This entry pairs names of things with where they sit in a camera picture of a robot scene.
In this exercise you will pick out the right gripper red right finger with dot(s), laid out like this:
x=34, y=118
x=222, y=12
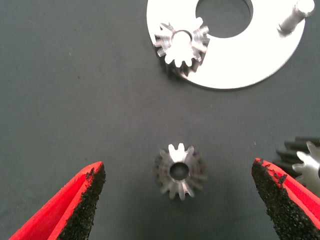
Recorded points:
x=287, y=207

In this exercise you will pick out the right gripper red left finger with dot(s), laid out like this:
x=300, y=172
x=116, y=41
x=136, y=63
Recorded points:
x=62, y=212

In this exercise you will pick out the large steel gear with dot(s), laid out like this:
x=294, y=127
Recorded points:
x=310, y=165

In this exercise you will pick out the small steel gear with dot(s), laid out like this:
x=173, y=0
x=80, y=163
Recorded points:
x=180, y=171
x=181, y=47

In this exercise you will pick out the dark grey table cloth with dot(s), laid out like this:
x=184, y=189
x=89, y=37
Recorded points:
x=75, y=75

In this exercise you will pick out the round metal plate with pins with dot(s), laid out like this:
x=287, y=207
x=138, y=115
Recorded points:
x=237, y=62

